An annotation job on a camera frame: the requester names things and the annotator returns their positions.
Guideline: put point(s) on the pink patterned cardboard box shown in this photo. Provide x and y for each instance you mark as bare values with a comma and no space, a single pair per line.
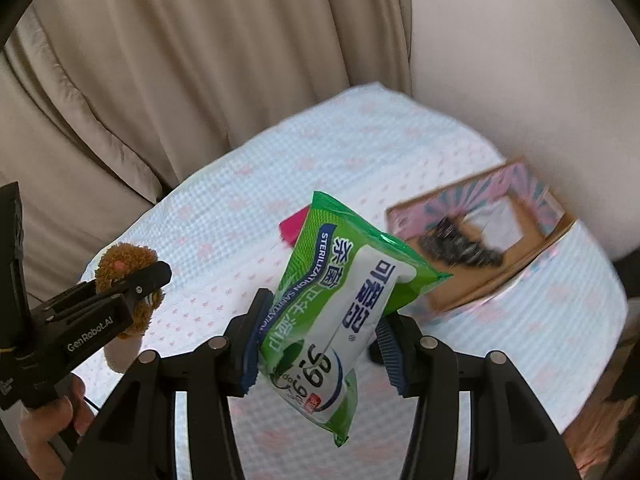
480,240

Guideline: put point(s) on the black fuzzy cloth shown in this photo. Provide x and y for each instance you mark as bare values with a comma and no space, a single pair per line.
460,245

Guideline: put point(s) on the person's left hand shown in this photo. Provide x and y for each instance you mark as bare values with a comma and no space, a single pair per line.
52,427

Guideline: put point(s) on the pink pouch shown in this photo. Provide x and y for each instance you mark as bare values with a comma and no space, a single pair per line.
296,227

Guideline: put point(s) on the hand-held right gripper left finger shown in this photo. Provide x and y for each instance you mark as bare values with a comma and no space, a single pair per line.
253,340

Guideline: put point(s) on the brown plush toy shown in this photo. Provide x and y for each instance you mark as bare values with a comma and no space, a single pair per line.
127,280

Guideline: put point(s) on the beige curtain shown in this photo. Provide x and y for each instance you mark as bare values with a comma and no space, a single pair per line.
150,75

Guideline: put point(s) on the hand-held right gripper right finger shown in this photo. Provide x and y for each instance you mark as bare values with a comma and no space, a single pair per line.
389,355

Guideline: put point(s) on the white pink-dotted tablecloth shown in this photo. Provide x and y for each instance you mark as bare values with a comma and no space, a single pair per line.
350,185

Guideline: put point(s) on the green wet wipes pack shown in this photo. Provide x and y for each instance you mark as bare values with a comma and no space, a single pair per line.
330,310

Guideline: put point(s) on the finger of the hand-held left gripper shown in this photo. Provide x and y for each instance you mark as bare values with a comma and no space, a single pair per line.
145,281

